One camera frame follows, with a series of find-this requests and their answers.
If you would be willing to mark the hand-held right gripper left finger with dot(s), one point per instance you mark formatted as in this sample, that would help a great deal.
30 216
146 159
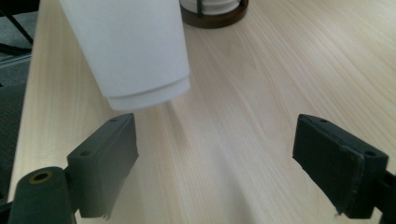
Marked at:
102 165

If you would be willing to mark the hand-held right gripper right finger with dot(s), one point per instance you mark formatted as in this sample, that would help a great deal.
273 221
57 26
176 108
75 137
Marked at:
336 168

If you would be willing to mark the brown round cup holder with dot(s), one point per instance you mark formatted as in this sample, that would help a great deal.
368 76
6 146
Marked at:
214 21

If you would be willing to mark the black metal stand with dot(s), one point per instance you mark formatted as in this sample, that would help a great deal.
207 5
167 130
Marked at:
18 28

